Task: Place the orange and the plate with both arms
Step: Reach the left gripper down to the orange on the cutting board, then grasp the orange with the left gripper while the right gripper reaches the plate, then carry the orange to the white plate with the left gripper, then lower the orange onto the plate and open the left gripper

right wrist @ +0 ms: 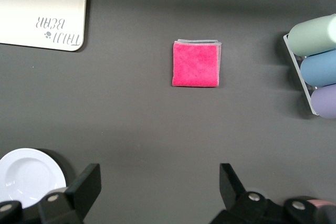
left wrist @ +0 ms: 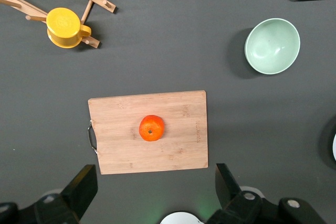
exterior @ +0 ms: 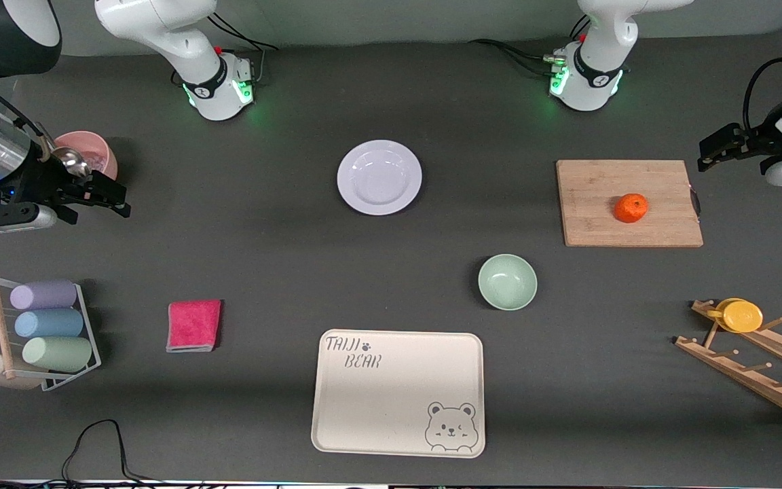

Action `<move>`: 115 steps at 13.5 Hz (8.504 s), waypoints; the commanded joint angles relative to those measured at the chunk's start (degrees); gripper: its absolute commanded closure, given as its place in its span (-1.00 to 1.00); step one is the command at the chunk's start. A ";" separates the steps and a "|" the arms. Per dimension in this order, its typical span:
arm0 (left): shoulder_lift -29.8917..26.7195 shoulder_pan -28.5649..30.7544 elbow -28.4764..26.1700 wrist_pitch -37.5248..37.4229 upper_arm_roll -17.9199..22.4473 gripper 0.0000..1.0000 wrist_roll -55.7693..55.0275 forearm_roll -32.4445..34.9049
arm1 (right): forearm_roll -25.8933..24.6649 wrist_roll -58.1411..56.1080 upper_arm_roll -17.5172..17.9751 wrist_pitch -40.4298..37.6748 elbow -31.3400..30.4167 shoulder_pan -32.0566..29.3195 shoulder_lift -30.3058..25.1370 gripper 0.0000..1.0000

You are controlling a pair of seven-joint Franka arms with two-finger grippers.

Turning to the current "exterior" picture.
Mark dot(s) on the metal scoop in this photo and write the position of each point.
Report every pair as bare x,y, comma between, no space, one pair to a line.
72,161

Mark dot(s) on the green cup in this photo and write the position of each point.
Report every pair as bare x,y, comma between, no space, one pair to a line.
57,354

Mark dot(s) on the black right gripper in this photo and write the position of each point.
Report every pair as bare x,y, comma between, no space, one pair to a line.
36,181

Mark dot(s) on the pink folded cloth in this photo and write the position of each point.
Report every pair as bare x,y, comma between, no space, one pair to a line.
194,326

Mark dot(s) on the orange fruit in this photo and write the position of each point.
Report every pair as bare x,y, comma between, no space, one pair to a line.
631,208

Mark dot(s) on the pink ribbed bowl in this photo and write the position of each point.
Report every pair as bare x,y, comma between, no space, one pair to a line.
99,149

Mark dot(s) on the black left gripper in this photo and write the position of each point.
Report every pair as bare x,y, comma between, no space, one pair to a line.
755,143

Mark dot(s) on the purple cup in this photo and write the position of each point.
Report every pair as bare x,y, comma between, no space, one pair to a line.
43,295

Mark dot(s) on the yellow small plate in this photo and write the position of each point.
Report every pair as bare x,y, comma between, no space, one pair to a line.
727,303
742,317

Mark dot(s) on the blue cup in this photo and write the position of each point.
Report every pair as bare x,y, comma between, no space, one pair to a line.
49,323

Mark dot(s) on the wooden cutting board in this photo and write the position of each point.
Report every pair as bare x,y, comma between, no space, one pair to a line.
594,204

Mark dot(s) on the light green bowl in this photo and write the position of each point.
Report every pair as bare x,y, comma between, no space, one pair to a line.
508,282

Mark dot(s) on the wooden dish rack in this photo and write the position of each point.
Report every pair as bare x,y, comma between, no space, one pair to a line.
744,370

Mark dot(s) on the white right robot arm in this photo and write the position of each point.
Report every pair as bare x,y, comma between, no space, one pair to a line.
160,27

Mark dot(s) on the white round plate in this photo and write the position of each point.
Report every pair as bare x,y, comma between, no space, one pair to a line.
379,178

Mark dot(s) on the cream tray with bear print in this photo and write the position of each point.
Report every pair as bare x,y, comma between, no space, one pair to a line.
391,401

